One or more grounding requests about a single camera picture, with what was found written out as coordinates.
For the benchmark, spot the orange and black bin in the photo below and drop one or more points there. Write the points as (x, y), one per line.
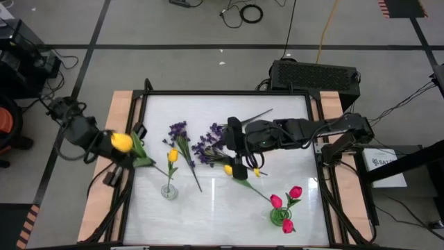
(5, 119)

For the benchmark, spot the black power strip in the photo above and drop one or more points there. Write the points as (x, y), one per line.
(178, 2)

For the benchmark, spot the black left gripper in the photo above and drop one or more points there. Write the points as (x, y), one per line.
(104, 152)

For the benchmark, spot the black diagonal frame brace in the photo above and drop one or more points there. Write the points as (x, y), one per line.
(341, 212)
(111, 215)

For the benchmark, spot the yellow artificial tulip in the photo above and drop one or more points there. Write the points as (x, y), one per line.
(228, 169)
(121, 143)
(172, 155)

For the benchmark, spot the black mat with striped edge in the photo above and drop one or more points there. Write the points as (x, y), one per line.
(10, 225)
(402, 7)

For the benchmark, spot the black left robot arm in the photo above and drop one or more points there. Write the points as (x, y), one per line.
(78, 130)

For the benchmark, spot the silver metal bracket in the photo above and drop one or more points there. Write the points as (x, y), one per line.
(317, 148)

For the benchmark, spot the black power adapter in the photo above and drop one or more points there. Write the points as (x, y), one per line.
(436, 224)

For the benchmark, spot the light wooden board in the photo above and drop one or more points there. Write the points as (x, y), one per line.
(352, 180)
(91, 215)

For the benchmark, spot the clear glass vase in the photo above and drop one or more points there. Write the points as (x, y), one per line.
(169, 194)

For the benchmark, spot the black equipment cart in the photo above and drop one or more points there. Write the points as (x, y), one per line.
(21, 69)

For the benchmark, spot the black perforated computer case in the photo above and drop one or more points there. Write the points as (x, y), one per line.
(312, 76)

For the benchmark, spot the pink artificial tulip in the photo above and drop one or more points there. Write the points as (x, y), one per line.
(296, 192)
(287, 226)
(276, 201)

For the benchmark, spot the yellow tape band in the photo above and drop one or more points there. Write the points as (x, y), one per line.
(256, 172)

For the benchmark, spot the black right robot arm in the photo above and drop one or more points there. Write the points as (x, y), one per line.
(312, 128)

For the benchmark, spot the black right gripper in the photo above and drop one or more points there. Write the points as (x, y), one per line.
(250, 137)

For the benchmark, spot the purple artificial flower bunch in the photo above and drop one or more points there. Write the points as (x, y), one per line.
(204, 149)
(180, 133)
(218, 131)

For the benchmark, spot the black aluminium table frame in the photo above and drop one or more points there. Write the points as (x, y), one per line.
(243, 92)

